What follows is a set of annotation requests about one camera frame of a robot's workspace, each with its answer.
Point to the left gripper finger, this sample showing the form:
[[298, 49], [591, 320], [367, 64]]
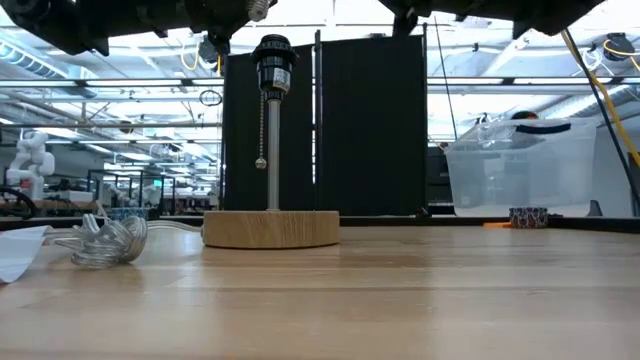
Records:
[[220, 20]]

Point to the wooden base lamp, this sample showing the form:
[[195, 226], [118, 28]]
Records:
[[272, 230]]

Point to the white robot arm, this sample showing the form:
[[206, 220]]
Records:
[[32, 155]]

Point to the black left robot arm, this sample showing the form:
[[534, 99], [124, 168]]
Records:
[[50, 20]]

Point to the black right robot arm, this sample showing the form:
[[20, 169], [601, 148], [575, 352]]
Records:
[[540, 12]]

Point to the thin black rod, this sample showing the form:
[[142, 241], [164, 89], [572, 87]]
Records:
[[446, 80]]

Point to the black folding partition screen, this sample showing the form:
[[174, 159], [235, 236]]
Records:
[[370, 125]]

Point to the person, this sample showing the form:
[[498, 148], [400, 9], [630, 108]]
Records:
[[525, 115]]

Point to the clear plastic storage bin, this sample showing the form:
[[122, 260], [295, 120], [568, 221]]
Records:
[[520, 170]]

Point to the orange sticky note pad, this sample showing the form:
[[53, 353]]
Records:
[[496, 225]]

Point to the black frame workstation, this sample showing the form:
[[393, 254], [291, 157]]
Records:
[[125, 171]]

